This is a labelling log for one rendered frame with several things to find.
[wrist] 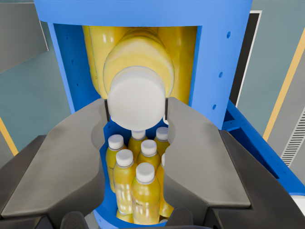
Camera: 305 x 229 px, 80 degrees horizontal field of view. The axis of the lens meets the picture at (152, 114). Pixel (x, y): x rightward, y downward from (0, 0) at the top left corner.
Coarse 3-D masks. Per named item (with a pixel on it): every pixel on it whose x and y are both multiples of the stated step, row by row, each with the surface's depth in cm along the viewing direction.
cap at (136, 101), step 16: (128, 80) 11; (144, 80) 11; (112, 96) 11; (128, 96) 12; (144, 96) 12; (160, 96) 12; (112, 112) 12; (128, 112) 12; (144, 112) 12; (160, 112) 12; (128, 128) 13; (144, 128) 13
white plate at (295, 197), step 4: (292, 196) 63; (296, 196) 63; (300, 196) 63; (304, 196) 63; (296, 200) 63; (300, 200) 63; (304, 200) 63; (300, 204) 64; (304, 204) 64; (300, 208) 66; (304, 208) 66; (304, 212) 67
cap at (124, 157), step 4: (120, 152) 43; (124, 152) 43; (128, 152) 43; (116, 156) 42; (120, 156) 42; (124, 156) 42; (128, 156) 42; (132, 156) 42; (120, 160) 41; (124, 160) 41; (128, 160) 41; (132, 160) 42; (120, 164) 41; (124, 164) 41; (128, 164) 42
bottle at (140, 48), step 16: (128, 32) 22; (144, 32) 20; (128, 48) 14; (144, 48) 14; (160, 48) 15; (112, 64) 14; (128, 64) 13; (144, 64) 13; (160, 64) 14; (112, 80) 13; (160, 80) 13
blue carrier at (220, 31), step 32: (64, 0) 16; (96, 0) 15; (128, 0) 15; (160, 0) 15; (192, 0) 15; (224, 0) 17; (64, 32) 30; (224, 32) 18; (64, 64) 30; (224, 64) 21; (96, 96) 42; (192, 96) 20; (224, 96) 24; (128, 224) 35; (160, 224) 35
